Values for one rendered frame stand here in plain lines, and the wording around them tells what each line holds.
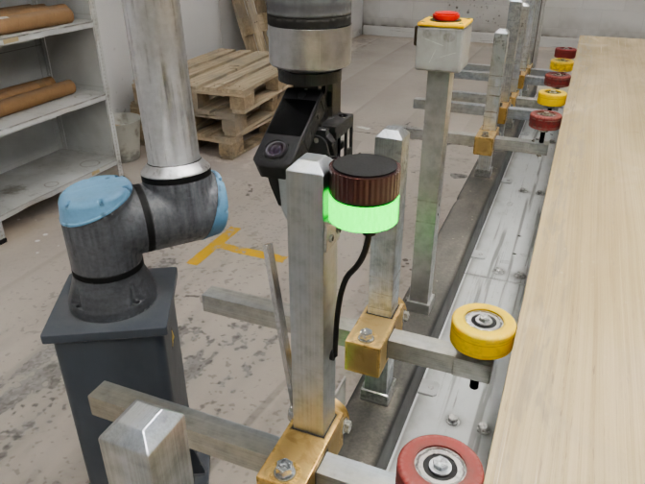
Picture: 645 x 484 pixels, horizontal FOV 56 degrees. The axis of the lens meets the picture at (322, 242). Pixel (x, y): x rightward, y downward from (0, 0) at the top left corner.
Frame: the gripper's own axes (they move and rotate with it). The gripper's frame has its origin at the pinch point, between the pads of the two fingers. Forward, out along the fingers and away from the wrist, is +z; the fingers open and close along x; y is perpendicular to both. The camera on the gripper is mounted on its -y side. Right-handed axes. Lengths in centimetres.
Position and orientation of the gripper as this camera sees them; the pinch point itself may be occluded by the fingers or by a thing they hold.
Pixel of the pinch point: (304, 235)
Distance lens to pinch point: 74.5
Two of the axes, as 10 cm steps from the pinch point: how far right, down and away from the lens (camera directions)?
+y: 3.8, -4.3, 8.2
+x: -9.2, -1.8, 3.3
